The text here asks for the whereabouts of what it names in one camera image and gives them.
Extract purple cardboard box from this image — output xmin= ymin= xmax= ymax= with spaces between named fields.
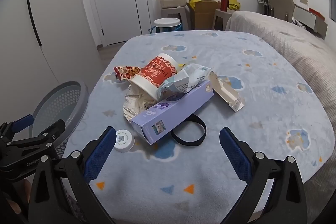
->
xmin=130 ymin=80 xmax=214 ymax=145

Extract red paper cup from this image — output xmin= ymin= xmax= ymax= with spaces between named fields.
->
xmin=130 ymin=53 xmax=178 ymax=97

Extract torn white carton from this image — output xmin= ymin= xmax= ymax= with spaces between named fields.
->
xmin=209 ymin=71 xmax=246 ymax=112

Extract red patterned snack wrapper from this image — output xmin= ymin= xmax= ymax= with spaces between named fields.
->
xmin=114 ymin=64 xmax=143 ymax=83

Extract red flat item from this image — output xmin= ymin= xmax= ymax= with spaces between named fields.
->
xmin=309 ymin=7 xmax=326 ymax=17

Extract grey perforated wastebasket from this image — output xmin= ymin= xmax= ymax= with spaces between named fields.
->
xmin=28 ymin=80 xmax=90 ymax=159

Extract brown cardboard box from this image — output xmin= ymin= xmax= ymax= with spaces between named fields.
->
xmin=189 ymin=0 xmax=222 ymax=30

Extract beige bed cover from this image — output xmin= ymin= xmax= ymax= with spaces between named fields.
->
xmin=226 ymin=11 xmax=336 ymax=214

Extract white round bottle cap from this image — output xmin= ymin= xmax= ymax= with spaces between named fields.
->
xmin=114 ymin=129 xmax=135 ymax=153

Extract beige chair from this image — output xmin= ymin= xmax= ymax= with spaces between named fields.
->
xmin=265 ymin=0 xmax=295 ymax=22

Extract beige plastic stool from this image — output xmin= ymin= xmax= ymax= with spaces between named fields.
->
xmin=211 ymin=9 xmax=234 ymax=30

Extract white round stool blue legs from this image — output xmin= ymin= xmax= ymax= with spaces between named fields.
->
xmin=150 ymin=18 xmax=182 ymax=34

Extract pale blue plastic wrapper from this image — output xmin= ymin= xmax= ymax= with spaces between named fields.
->
xmin=157 ymin=63 xmax=213 ymax=100

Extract black elastic band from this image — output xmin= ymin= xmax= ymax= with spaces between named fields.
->
xmin=171 ymin=114 xmax=207 ymax=146

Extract lined paper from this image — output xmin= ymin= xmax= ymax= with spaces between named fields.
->
xmin=123 ymin=82 xmax=159 ymax=122

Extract pale blue printed blanket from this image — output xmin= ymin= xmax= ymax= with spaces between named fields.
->
xmin=62 ymin=31 xmax=335 ymax=224

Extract white desk unit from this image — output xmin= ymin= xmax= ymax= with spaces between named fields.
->
xmin=293 ymin=4 xmax=328 ymax=35

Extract black wardrobe handle strip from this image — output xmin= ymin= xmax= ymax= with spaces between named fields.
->
xmin=25 ymin=0 xmax=42 ymax=46

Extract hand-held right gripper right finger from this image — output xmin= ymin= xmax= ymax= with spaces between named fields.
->
xmin=219 ymin=127 xmax=307 ymax=224

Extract white wardrobe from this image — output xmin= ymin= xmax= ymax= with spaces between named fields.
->
xmin=0 ymin=0 xmax=105 ymax=98

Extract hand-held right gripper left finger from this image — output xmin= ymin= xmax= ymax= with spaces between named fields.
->
xmin=28 ymin=126 xmax=117 ymax=224

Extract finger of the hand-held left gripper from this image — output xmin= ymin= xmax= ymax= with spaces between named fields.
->
xmin=7 ymin=119 xmax=66 ymax=152
xmin=0 ymin=114 xmax=34 ymax=141

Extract person's left hand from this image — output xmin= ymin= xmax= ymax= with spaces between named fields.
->
xmin=7 ymin=179 xmax=33 ymax=214

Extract grey plastic stool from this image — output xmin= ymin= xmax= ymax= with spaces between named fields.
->
xmin=160 ymin=5 xmax=190 ymax=30

